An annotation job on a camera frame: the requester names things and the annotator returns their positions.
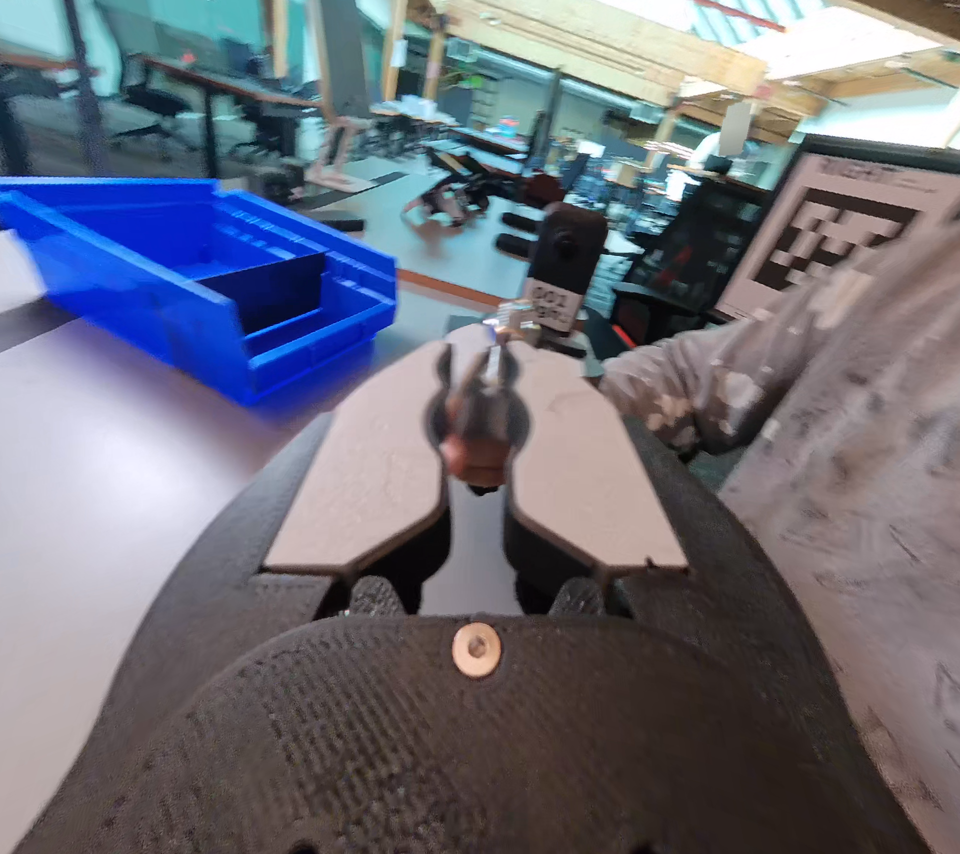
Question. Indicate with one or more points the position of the person's grey speckled sweatshirt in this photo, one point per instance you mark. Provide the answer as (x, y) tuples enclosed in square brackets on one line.
[(862, 569)]

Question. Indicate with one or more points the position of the blue plastic bin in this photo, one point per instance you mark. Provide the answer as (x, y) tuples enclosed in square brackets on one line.
[(150, 284)]

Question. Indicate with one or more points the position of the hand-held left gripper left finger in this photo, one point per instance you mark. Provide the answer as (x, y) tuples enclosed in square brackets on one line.
[(367, 471)]

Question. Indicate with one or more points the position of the person's right hand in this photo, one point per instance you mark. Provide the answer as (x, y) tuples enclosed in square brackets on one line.
[(476, 462)]

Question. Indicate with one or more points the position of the patterned marker board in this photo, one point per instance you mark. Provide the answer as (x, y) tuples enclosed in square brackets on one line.
[(825, 231)]

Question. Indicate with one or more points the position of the grey angled stand post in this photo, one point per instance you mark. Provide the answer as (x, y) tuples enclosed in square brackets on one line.
[(334, 6)]

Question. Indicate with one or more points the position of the person's right forearm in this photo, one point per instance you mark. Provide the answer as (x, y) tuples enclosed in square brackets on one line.
[(712, 389)]

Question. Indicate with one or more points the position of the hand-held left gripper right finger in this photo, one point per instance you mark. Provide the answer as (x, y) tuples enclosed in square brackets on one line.
[(585, 471)]

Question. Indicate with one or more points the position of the black bin divider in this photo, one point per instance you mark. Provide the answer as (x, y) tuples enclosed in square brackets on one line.
[(277, 291)]

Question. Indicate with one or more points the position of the black office chair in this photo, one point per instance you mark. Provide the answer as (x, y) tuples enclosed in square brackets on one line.
[(150, 100), (675, 254)]

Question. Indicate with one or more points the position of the silver hex bolt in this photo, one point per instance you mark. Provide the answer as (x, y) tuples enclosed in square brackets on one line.
[(511, 323)]

